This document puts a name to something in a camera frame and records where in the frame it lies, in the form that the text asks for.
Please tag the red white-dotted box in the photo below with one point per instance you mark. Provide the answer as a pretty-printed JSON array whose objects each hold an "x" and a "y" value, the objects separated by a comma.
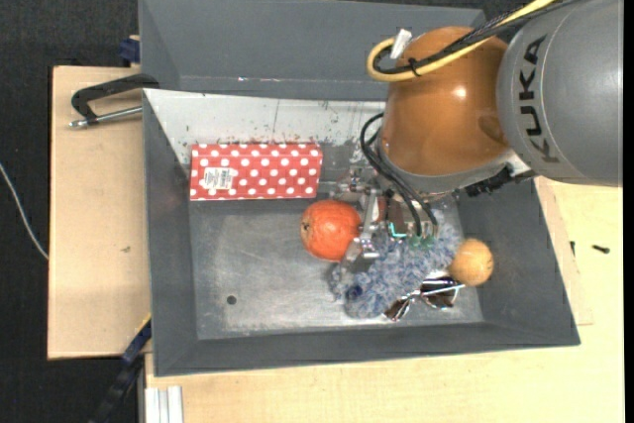
[{"x": 267, "y": 171}]

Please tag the orange fruit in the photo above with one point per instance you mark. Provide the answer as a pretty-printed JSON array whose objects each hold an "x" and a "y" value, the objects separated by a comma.
[{"x": 328, "y": 229}]

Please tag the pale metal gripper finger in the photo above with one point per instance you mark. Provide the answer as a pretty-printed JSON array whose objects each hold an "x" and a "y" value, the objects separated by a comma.
[
  {"x": 365, "y": 243},
  {"x": 357, "y": 255}
]

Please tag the blue-grey fluffy cloth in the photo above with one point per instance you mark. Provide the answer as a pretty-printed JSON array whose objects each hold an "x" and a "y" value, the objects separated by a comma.
[{"x": 391, "y": 272}]

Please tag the pale brown flat board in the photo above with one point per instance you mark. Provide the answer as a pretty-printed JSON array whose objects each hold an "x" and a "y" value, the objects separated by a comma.
[{"x": 94, "y": 223}]

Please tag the grey metal bin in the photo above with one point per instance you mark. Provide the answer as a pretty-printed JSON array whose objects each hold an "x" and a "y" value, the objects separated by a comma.
[{"x": 257, "y": 272}]

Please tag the black cylinder on white bracket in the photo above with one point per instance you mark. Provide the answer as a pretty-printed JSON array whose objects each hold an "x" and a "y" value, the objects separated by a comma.
[{"x": 488, "y": 183}]

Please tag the sunglasses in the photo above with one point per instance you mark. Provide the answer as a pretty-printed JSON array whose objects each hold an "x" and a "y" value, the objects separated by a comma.
[{"x": 436, "y": 294}]

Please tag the tan ball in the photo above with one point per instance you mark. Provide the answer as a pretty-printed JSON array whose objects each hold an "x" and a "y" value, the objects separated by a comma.
[{"x": 471, "y": 262}]

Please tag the small black screw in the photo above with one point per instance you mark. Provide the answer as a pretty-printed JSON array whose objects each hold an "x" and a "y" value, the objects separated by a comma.
[{"x": 602, "y": 249}]

